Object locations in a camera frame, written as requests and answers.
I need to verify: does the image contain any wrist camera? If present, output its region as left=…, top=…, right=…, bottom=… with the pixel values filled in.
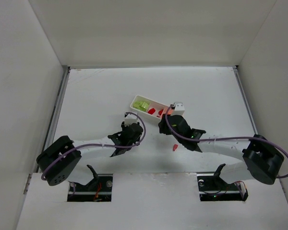
left=171, top=102, right=185, bottom=116
left=124, top=112, right=138, bottom=127

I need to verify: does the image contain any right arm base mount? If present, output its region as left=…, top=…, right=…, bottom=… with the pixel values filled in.
left=197, top=164, right=249, bottom=202

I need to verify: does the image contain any white three-compartment tray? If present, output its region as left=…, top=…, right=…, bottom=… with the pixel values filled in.
left=130, top=95, right=168, bottom=125

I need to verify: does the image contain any right metal rail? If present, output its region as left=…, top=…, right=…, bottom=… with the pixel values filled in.
left=233, top=66, right=258, bottom=134

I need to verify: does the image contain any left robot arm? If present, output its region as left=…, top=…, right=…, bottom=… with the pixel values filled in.
left=36, top=122, right=146, bottom=186

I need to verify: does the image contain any red lego arch piece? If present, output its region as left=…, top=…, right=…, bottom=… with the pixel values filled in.
left=148, top=108, right=156, bottom=115

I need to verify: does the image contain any purple cable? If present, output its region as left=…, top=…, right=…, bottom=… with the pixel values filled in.
left=40, top=112, right=146, bottom=196
left=165, top=103, right=288, bottom=178

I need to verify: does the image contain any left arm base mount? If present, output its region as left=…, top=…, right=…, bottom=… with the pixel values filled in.
left=67, top=165, right=113, bottom=202

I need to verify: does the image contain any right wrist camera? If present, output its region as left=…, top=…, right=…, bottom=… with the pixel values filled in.
left=171, top=102, right=185, bottom=116

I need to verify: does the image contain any left metal rail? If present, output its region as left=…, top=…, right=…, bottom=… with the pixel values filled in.
left=37, top=66, right=71, bottom=173

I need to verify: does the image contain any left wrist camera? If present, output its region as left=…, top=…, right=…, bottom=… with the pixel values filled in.
left=124, top=112, right=138, bottom=127

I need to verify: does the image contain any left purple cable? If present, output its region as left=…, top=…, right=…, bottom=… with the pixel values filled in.
left=40, top=112, right=146, bottom=196

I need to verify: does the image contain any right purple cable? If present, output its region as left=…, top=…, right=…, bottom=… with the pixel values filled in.
left=165, top=103, right=288, bottom=178

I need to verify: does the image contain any green lego block large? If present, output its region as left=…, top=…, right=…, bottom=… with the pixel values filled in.
left=133, top=101, right=142, bottom=109

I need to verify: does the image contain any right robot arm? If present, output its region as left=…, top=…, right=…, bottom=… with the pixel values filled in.
left=158, top=115, right=284, bottom=185

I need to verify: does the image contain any metal rail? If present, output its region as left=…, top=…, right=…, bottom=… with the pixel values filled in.
left=233, top=66, right=258, bottom=134
left=37, top=66, right=71, bottom=173

